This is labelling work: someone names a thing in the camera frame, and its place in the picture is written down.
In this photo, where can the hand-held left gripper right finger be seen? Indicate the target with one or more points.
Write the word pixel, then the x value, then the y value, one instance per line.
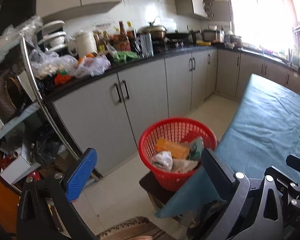
pixel 217 175

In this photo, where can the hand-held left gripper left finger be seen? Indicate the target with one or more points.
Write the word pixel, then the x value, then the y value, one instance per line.
pixel 82 175

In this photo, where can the teal tissue pack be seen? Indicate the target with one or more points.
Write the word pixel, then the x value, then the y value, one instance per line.
pixel 196 147

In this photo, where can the red plastic basket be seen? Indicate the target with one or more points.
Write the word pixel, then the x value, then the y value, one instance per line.
pixel 170 180

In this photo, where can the orange snack packet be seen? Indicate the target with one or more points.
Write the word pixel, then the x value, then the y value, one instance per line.
pixel 172 148

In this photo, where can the white sock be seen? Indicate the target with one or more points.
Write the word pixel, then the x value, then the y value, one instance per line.
pixel 162 160

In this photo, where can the dark patterned cloth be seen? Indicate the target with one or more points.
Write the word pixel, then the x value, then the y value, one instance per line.
pixel 205 215

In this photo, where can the black plastic bag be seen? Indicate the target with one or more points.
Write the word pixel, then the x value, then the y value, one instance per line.
pixel 46 151

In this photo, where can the blue tablecloth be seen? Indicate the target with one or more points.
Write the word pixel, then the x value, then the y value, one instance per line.
pixel 265 120

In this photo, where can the black stool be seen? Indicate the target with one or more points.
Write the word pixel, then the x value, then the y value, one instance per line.
pixel 155 192

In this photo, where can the white cardboard box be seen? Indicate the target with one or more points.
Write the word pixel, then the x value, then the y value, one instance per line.
pixel 17 168

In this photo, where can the patterned floor rug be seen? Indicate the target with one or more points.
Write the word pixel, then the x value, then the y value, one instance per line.
pixel 130 227

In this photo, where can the grey base kitchen cabinets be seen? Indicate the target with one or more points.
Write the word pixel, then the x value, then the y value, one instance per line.
pixel 145 92

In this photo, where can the clear plastic bags pile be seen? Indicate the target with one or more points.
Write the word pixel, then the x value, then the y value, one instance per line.
pixel 90 66

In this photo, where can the brown patterned handbag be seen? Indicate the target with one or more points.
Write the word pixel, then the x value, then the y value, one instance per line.
pixel 5 97

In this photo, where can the metal shelf rack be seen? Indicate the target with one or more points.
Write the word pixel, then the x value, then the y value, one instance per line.
pixel 31 62

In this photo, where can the green packet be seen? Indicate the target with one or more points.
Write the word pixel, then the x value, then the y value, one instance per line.
pixel 126 56

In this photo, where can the yellow tray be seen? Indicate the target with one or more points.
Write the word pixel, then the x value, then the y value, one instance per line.
pixel 203 43

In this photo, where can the lidded cooking pot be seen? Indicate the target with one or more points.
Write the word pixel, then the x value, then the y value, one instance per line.
pixel 235 41

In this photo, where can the stack of white plates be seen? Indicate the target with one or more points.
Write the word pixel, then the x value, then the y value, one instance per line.
pixel 53 36

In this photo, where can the red cap sauce bottle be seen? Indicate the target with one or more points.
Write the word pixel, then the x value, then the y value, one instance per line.
pixel 123 37

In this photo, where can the clear glass jar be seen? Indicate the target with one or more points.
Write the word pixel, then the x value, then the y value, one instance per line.
pixel 146 46

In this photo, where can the dark soy sauce bottle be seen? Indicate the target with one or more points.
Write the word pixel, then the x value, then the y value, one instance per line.
pixel 132 38

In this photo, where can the black wok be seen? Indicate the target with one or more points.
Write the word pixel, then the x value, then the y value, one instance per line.
pixel 177 35

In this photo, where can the kitchen window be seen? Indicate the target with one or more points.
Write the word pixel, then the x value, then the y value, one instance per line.
pixel 260 15

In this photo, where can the crumpled clear plastic bag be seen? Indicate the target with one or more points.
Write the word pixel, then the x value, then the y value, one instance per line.
pixel 12 37

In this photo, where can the steel pot with lid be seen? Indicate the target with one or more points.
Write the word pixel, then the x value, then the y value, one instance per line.
pixel 152 31

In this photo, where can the wall cabinet with dish rack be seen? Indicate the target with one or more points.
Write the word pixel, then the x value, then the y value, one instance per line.
pixel 197 2

